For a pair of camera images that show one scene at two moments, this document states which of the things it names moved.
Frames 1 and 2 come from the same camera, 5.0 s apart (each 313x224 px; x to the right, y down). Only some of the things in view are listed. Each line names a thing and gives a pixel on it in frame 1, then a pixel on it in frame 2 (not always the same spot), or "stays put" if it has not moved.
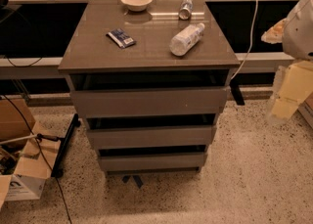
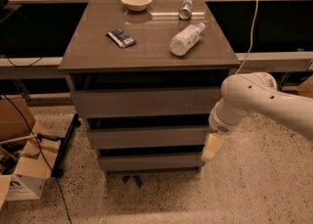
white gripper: [299, 35] -> [219, 124]
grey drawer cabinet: [147, 110] stays put
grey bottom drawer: [153, 162] stays put
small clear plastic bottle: [186, 6] stays put
